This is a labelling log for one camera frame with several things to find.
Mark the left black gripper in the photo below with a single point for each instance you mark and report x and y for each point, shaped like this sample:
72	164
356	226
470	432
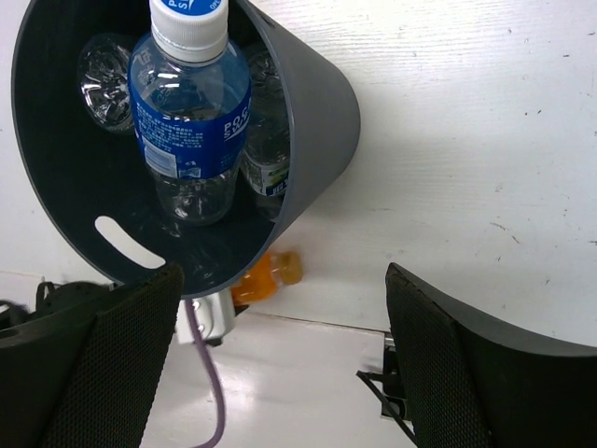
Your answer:
50	299

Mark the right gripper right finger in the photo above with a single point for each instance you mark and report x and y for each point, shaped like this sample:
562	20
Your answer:
474	380

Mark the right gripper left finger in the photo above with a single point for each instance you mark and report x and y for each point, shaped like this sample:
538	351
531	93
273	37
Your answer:
87	376

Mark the orange juice bottle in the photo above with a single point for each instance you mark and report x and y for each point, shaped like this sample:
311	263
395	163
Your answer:
273	271

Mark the clear bottle without label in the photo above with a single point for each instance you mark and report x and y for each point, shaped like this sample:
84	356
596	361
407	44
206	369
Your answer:
102	76

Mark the clear bottle green blue label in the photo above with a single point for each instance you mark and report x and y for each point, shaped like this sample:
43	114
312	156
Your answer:
266	155

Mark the dark grey plastic bin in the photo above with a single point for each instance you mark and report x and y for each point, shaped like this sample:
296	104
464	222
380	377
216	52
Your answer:
80	173

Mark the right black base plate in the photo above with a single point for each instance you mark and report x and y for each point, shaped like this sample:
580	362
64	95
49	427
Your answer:
387	387

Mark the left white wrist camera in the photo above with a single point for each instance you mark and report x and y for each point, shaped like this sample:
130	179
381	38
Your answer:
215	316

